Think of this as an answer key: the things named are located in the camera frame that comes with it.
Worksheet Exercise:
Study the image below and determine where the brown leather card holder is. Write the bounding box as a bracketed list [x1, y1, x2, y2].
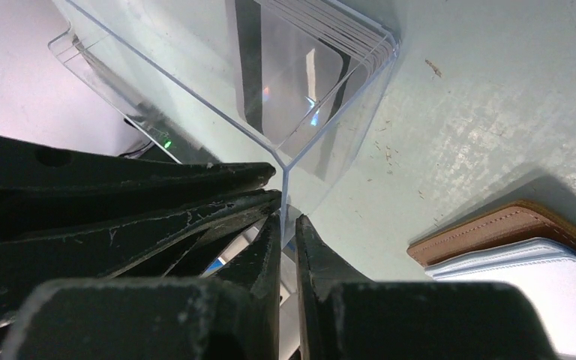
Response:
[406, 200, 576, 359]

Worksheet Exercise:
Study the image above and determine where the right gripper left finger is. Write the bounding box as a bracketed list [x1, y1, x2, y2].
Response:
[0, 215, 281, 359]

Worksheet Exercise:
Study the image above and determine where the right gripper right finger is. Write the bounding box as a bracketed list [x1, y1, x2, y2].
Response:
[295, 215, 557, 359]

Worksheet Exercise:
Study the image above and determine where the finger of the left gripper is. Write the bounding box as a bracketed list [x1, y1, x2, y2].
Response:
[0, 190, 281, 328]
[0, 136, 276, 243]

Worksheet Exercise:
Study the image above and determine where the clear plastic card box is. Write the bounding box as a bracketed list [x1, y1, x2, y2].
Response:
[49, 1, 399, 243]

